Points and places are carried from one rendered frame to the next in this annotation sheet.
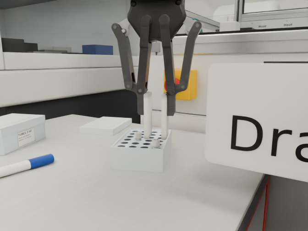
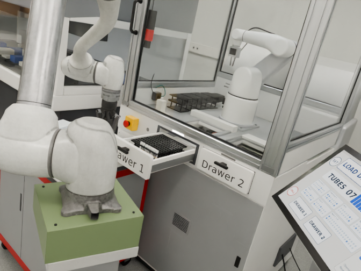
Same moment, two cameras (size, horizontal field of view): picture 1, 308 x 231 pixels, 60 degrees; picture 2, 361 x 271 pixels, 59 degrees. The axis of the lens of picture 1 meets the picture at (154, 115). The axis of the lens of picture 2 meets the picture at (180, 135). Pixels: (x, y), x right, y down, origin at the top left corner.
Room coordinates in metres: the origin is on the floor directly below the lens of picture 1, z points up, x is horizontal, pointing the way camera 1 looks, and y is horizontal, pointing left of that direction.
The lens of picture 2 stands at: (-1.08, -0.52, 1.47)
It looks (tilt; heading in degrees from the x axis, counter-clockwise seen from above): 19 degrees down; 5
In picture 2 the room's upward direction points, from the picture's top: 12 degrees clockwise
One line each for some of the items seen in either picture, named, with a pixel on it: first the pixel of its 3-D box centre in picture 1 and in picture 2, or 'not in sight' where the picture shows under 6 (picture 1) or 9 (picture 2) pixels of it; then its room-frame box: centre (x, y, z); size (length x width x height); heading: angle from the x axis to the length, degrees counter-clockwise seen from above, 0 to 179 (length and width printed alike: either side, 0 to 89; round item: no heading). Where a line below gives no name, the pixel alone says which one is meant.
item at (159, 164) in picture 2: not in sight; (159, 149); (0.40, -0.29, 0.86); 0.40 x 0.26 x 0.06; 149
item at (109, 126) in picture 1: (107, 125); not in sight; (0.67, 0.12, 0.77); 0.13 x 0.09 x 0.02; 164
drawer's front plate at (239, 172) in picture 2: not in sight; (223, 169); (0.33, -0.62, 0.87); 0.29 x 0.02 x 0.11; 59
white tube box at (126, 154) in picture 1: (144, 147); not in sight; (0.46, 0.02, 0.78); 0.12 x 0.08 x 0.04; 170
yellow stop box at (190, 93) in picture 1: (179, 84); (130, 123); (0.65, -0.06, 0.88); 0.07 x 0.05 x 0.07; 59
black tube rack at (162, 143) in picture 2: not in sight; (158, 149); (0.39, -0.29, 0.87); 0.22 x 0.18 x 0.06; 149
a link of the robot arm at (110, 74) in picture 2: not in sight; (110, 71); (0.40, 0.01, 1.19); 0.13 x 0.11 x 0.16; 99
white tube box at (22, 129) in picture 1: (8, 131); (60, 127); (0.54, 0.30, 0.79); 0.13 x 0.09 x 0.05; 166
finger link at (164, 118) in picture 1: (165, 115); not in sight; (0.40, -0.02, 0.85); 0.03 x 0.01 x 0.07; 170
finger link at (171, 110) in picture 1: (177, 98); not in sight; (0.40, -0.04, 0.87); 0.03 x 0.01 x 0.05; 80
